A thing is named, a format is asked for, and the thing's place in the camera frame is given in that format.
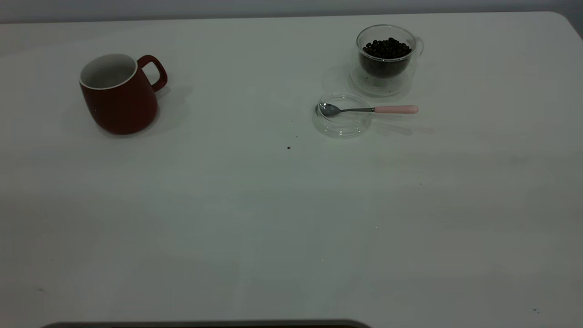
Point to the red ceramic mug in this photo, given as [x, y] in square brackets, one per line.
[120, 107]

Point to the clear glass lid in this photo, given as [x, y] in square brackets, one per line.
[341, 127]

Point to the clear glass cup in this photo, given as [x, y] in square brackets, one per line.
[364, 82]

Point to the dark coffee beans pile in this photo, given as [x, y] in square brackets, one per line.
[386, 52]

